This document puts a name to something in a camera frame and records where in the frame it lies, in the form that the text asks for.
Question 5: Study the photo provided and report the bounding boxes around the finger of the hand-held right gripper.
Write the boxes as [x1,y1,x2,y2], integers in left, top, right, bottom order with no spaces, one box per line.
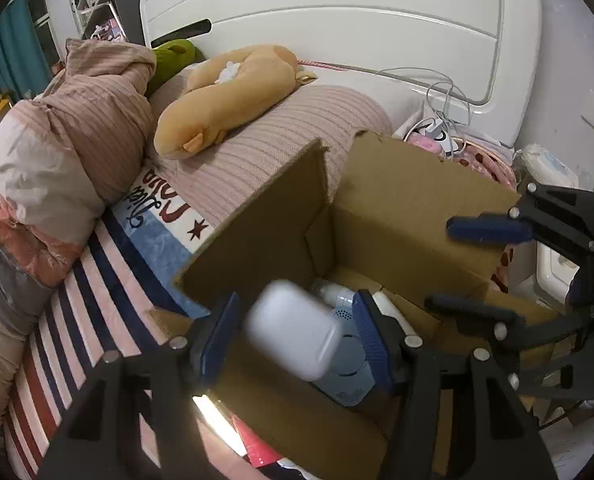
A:
[424,295,594,402]
[446,182,594,257]

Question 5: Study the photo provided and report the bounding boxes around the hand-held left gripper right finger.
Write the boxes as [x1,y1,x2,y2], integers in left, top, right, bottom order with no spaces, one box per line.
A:
[351,289,559,480]

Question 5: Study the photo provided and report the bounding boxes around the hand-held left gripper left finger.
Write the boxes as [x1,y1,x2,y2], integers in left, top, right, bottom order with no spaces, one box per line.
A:
[37,291,243,480]

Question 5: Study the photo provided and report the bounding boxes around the white earbuds case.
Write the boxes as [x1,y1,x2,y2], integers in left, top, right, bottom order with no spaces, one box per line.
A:
[244,280,345,382]

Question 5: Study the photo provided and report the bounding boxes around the brown cardboard box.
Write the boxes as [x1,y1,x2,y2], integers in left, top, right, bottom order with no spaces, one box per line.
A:
[149,130,575,480]

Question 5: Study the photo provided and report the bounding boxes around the blue round speaker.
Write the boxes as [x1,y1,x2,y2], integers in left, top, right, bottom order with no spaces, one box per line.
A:
[311,305,379,408]

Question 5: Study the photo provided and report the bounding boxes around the white plastic bottle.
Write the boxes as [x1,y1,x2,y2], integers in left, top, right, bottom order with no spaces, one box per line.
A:
[309,280,357,308]

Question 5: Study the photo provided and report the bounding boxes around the wet wipes pack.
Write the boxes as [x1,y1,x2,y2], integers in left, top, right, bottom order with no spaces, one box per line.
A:
[520,144,580,192]

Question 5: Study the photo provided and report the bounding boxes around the white charger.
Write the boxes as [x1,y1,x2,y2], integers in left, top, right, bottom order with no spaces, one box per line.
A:
[402,119,470,155]

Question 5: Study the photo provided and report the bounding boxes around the striped printed blanket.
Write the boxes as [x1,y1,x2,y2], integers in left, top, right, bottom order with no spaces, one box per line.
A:
[1,157,250,480]

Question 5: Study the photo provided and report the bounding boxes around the pink knitted pillow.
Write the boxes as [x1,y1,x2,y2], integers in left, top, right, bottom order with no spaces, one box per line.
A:
[144,62,394,233]

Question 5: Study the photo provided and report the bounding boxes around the tan plush toy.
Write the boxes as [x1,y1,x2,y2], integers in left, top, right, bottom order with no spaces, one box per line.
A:
[155,45,319,161]

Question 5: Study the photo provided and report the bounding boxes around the white bed headboard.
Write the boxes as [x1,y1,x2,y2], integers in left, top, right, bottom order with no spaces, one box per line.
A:
[140,0,545,153]

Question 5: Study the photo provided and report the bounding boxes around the pink striped quilt bundle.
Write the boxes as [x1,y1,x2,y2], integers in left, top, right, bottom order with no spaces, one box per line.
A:
[0,37,158,286]

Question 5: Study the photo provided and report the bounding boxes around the green plush toy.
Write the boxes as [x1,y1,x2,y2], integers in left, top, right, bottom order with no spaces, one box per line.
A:
[148,39,207,95]

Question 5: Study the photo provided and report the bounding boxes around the teal curtain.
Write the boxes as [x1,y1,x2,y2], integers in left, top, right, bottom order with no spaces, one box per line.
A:
[0,0,34,106]

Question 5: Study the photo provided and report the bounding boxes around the white wall socket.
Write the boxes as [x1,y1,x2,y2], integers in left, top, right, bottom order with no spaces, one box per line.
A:
[534,242,582,306]

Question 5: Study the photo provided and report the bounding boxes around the white charging cable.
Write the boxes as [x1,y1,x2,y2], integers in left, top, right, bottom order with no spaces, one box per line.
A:
[377,67,494,133]

